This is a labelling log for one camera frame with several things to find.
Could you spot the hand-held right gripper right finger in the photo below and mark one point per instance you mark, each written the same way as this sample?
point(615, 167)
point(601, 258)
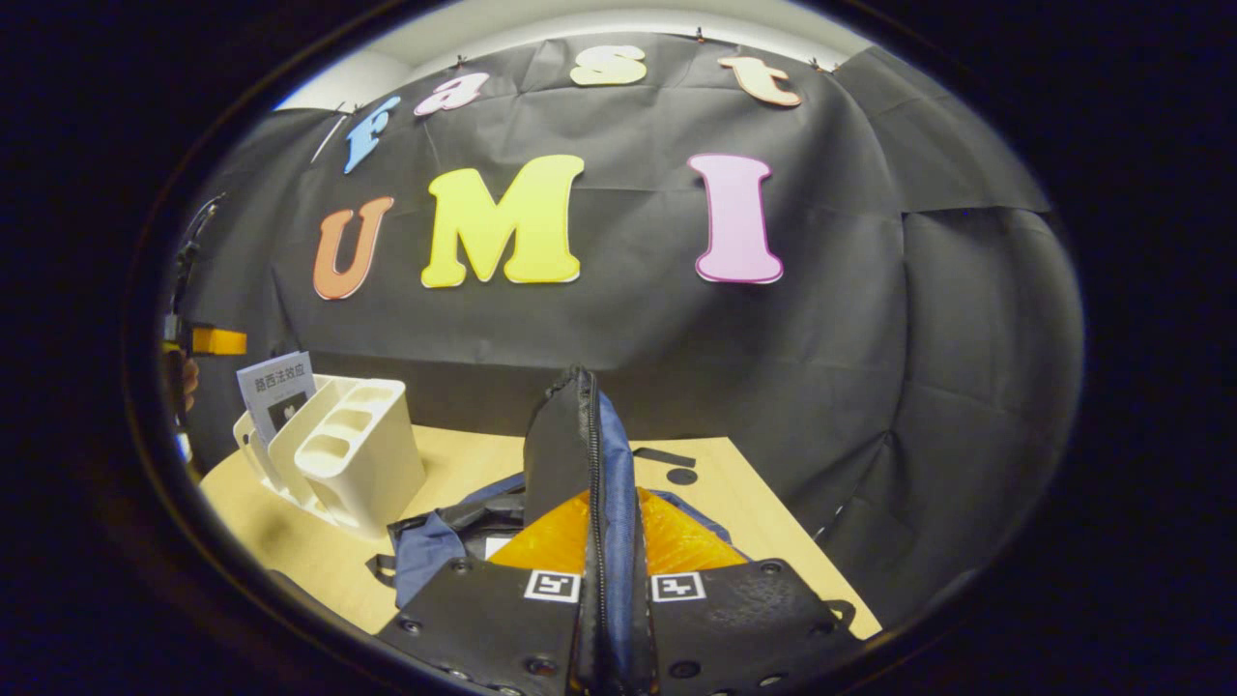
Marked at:
point(744, 619)

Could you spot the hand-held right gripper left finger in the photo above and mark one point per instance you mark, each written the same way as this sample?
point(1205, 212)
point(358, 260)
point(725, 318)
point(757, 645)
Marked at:
point(483, 619)

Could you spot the black round disc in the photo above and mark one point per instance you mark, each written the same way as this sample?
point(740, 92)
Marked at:
point(681, 476)

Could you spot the blue schoolbag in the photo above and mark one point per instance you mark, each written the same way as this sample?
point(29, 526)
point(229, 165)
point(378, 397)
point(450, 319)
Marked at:
point(560, 445)

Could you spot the grey book with black print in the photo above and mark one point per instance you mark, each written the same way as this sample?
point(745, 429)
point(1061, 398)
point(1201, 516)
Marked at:
point(275, 391)

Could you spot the white plastic bookshelf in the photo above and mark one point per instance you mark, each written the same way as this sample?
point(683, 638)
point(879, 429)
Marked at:
point(358, 464)

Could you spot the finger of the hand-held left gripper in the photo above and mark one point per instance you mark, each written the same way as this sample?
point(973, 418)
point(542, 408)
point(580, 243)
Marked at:
point(220, 341)

